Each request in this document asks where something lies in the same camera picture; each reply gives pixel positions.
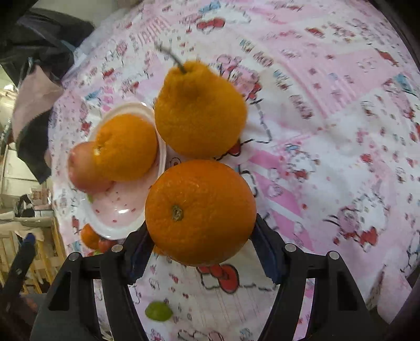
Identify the small tangerine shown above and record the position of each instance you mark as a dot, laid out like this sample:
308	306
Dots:
89	236

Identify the black plastic bag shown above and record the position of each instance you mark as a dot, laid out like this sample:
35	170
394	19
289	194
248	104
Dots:
39	39

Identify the round navel orange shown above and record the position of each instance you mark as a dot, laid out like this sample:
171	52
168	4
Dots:
203	210

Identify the cherry tomato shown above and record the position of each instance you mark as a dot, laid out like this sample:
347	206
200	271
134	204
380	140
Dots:
105	245

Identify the small black bag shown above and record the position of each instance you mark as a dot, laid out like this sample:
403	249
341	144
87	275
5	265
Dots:
24	208

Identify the dark cloth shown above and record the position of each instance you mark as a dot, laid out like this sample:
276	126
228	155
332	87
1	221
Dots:
34	154

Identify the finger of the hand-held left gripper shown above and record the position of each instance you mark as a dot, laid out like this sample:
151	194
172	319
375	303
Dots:
23	259

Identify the pink printed blanket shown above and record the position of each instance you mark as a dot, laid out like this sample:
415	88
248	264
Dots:
328	131

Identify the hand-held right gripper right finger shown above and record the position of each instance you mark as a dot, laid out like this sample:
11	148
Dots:
265	252

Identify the red apple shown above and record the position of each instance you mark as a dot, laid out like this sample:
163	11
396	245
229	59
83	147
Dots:
82	170

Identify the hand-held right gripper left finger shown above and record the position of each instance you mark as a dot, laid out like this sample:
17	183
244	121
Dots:
141	259

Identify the wooden frame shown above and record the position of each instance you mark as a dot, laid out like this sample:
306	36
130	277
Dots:
49	236

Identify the pink cloth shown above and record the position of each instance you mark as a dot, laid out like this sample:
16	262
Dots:
32	98

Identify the pink plate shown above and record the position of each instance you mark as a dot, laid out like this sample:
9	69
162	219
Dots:
121	210

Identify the white cabinet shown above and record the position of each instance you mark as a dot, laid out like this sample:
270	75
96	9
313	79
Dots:
16	170

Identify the bumpy orange with stem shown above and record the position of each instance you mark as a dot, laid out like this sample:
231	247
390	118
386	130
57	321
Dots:
200	111

